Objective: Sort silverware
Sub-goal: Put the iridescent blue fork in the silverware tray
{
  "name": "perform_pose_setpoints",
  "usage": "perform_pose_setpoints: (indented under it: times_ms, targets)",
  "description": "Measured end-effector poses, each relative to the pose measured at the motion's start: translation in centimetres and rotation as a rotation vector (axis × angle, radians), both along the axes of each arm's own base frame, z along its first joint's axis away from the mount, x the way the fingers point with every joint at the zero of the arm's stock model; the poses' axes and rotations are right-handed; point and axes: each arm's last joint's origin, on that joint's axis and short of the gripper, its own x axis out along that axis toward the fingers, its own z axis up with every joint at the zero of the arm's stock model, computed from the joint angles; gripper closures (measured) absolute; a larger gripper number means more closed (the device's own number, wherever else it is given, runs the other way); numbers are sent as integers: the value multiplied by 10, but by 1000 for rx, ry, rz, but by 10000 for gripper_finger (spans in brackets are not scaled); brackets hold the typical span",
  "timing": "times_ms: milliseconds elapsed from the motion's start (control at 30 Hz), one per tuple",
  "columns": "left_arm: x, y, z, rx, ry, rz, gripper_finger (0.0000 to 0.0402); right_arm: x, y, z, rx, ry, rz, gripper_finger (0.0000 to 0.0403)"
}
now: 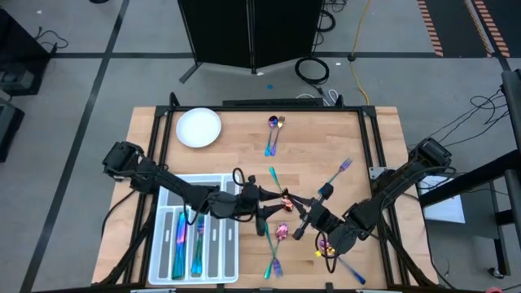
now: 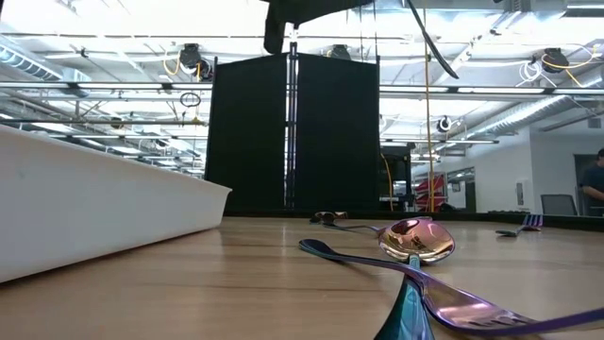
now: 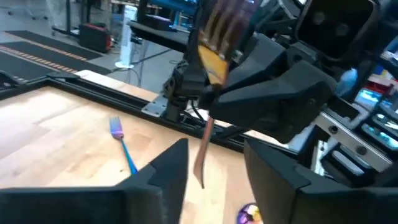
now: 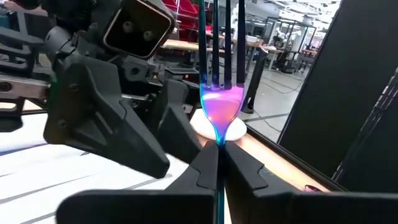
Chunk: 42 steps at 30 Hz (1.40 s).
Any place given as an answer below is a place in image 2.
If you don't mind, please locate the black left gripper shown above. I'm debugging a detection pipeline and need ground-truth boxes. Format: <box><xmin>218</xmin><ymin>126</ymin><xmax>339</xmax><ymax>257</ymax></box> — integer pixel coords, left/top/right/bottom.
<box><xmin>262</xmin><ymin>0</ymin><xmax>378</xmax><ymax>56</ymax></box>

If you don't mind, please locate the black room divider screen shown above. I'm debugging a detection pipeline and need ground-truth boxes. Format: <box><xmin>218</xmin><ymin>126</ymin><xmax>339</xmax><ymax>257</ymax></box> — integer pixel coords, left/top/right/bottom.
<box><xmin>204</xmin><ymin>42</ymin><xmax>381</xmax><ymax>214</ymax></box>

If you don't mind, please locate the black cabinet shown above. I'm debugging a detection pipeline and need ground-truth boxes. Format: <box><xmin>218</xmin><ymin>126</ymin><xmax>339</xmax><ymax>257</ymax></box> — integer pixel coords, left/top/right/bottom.
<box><xmin>379</xmin><ymin>144</ymin><xmax>415</xmax><ymax>213</ymax></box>

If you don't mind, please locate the rack with red bins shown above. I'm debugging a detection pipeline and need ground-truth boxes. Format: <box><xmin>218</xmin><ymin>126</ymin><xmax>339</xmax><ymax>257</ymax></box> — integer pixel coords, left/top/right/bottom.
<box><xmin>413</xmin><ymin>170</ymin><xmax>448</xmax><ymax>213</ymax></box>

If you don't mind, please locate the white plastic cutlery tray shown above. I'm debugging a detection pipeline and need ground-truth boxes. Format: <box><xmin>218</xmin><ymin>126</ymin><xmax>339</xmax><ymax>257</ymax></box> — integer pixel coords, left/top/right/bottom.
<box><xmin>0</xmin><ymin>125</ymin><xmax>232</xmax><ymax>284</ymax></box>

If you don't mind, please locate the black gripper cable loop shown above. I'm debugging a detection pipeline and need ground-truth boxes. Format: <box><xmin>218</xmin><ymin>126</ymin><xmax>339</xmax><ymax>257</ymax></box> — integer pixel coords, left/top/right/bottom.
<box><xmin>405</xmin><ymin>0</ymin><xmax>461</xmax><ymax>80</ymax></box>

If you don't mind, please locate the hanging black cable ring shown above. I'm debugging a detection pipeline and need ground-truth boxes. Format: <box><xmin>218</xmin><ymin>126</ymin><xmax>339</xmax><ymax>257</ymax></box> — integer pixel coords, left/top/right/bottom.
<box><xmin>178</xmin><ymin>91</ymin><xmax>203</xmax><ymax>109</ymax></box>

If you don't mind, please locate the yellow hanging cable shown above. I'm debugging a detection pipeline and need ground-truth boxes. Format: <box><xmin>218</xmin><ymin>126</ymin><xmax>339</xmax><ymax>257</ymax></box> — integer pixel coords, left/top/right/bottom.
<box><xmin>422</xmin><ymin>7</ymin><xmax>436</xmax><ymax>213</ymax></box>

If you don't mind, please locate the yellow cable on cabinet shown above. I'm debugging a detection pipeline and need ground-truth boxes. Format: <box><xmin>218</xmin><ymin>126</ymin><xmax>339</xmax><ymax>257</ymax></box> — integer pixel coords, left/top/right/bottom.
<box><xmin>380</xmin><ymin>151</ymin><xmax>395</xmax><ymax>212</ymax></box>

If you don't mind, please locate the silver ceiling air duct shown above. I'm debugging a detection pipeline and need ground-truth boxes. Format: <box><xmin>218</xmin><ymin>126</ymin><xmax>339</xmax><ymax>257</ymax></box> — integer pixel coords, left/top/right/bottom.
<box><xmin>460</xmin><ymin>93</ymin><xmax>575</xmax><ymax>141</ymax></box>
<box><xmin>0</xmin><ymin>44</ymin><xmax>91</xmax><ymax>98</ymax></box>

